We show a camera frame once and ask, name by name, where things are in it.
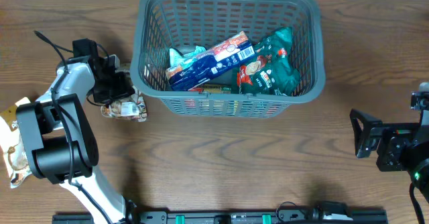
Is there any beige mushroom snack bag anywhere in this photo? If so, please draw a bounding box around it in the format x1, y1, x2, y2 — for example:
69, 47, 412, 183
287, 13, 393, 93
100, 62, 148, 123

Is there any light teal small packet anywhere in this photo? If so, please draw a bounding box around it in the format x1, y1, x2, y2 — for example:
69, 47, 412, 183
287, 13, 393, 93
169, 46, 206, 67

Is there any Kleenex tissue multipack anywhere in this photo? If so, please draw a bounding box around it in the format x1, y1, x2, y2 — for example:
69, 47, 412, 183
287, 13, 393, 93
165, 32, 255, 91

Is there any orange red noodle packet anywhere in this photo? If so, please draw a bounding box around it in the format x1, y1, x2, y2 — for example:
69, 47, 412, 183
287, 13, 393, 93
190, 84, 231, 94

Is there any green Nescafe coffee bag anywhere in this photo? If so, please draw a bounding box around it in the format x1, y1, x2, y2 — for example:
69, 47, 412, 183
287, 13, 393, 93
231, 27, 300, 97

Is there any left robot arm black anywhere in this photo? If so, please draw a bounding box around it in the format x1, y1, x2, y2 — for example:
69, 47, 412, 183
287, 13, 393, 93
16, 38, 140, 223

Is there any grey plastic basket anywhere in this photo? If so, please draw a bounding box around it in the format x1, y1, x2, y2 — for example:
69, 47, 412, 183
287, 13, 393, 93
130, 0, 326, 118

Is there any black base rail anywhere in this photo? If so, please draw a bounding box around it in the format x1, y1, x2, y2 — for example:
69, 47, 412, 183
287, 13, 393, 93
52, 202, 389, 224

